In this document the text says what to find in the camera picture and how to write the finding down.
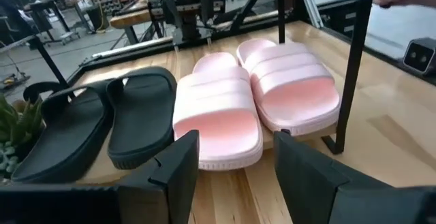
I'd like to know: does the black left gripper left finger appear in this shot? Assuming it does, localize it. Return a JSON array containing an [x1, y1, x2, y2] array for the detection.
[[117, 130, 200, 224]]

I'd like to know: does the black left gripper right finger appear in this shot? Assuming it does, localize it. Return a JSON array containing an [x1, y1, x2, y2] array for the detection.
[[274, 131, 375, 224]]

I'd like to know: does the black rubber slide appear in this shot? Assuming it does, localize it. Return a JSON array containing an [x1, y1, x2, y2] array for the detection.
[[11, 80, 115, 185], [106, 66, 178, 171]]

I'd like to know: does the pink rubber slide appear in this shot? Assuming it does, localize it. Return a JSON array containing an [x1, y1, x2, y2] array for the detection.
[[236, 38, 341, 137], [172, 52, 264, 172]]

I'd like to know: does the potted green succulent plant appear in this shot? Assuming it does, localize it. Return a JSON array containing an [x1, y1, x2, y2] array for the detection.
[[0, 93, 47, 180]]

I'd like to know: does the wooden background table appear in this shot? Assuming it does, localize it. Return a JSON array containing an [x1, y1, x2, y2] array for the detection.
[[109, 0, 164, 46]]

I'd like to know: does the black metal rack frame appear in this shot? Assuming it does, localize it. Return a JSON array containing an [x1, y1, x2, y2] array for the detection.
[[32, 0, 382, 186]]

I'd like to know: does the grey table-level camera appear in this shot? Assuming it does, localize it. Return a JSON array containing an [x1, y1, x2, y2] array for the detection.
[[403, 37, 436, 78]]

